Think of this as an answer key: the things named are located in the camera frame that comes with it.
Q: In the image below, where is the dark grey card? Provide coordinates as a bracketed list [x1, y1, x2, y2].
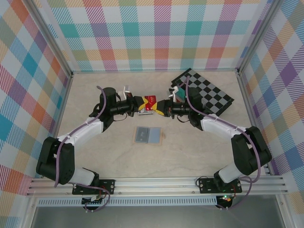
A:
[136, 127, 149, 142]

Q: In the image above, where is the black and grey chessboard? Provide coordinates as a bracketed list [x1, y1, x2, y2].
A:
[171, 68, 235, 117]

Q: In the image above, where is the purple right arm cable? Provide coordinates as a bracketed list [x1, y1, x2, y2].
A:
[177, 77, 262, 211]

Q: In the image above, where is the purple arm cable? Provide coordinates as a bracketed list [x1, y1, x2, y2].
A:
[177, 77, 262, 211]
[54, 85, 112, 212]

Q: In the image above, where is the aluminium wall rail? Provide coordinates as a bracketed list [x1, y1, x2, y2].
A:
[71, 69, 239, 74]

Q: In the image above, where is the aluminium side rail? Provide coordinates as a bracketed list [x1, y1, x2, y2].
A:
[237, 72, 272, 177]
[30, 75, 73, 179]

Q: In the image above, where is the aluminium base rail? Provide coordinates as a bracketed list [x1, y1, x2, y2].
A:
[26, 177, 289, 197]

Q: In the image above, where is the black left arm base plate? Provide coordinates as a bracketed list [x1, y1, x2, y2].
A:
[72, 180, 116, 195]

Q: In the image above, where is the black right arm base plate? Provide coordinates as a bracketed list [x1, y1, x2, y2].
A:
[197, 177, 243, 194]

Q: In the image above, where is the slotted grey cable tray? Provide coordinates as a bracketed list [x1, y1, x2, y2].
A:
[38, 198, 219, 207]

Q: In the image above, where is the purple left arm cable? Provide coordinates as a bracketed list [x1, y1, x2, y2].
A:
[54, 85, 112, 212]

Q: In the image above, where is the aluminium frame post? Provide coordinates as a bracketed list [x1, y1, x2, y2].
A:
[237, 0, 281, 75]
[26, 0, 73, 78]

